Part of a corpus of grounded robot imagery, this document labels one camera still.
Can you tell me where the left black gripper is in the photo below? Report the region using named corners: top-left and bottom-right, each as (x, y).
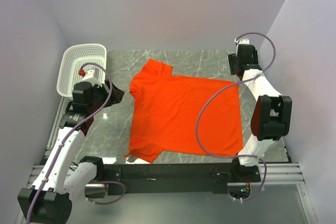
top-left (88, 79), bottom-right (124, 112)

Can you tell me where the orange t shirt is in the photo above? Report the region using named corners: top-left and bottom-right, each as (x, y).
top-left (128, 59), bottom-right (243, 163)

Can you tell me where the white perforated plastic basket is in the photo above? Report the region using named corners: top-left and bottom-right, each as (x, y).
top-left (56, 44), bottom-right (107, 99)

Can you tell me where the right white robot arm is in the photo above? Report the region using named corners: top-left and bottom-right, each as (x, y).
top-left (228, 39), bottom-right (292, 182)

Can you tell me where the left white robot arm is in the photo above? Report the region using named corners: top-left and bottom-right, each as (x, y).
top-left (17, 80), bottom-right (124, 223)

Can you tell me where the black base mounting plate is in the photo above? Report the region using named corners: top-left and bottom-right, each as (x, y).
top-left (89, 162), bottom-right (261, 196)

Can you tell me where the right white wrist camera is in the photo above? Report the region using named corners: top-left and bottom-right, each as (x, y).
top-left (235, 38), bottom-right (250, 45)

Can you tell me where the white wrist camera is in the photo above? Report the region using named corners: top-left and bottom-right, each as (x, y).
top-left (235, 38), bottom-right (250, 45)
top-left (78, 68), bottom-right (100, 85)

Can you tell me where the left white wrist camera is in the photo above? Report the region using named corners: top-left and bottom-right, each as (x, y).
top-left (78, 68), bottom-right (100, 85)

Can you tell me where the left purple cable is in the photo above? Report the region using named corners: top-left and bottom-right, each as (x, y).
top-left (25, 62), bottom-right (127, 224)

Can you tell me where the purple cable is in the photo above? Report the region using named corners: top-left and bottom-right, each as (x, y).
top-left (25, 62), bottom-right (127, 224)
top-left (195, 31), bottom-right (277, 202)

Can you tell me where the aluminium frame rail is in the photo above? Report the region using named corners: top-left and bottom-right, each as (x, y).
top-left (15, 95), bottom-right (316, 224)

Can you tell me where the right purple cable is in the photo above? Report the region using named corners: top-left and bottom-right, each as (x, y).
top-left (195, 31), bottom-right (277, 202)

